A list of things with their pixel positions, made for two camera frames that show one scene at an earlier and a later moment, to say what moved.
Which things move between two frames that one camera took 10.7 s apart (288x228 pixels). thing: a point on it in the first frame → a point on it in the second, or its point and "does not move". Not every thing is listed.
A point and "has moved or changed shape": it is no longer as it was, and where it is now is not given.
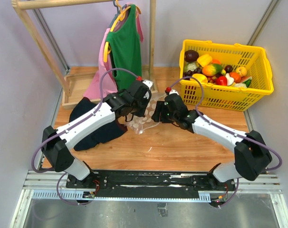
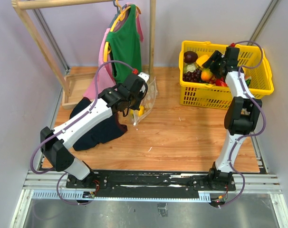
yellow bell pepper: [200, 77] has moved or changed shape
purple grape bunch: [189, 73] does not move
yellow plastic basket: [253, 58] does not move
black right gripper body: [163, 115] → [217, 69]
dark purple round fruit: [191, 56] does not move
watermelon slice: [246, 80] does not move
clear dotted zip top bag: [140, 124] has moved or changed shape
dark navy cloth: [107, 132] does not move
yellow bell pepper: [205, 60] does not move
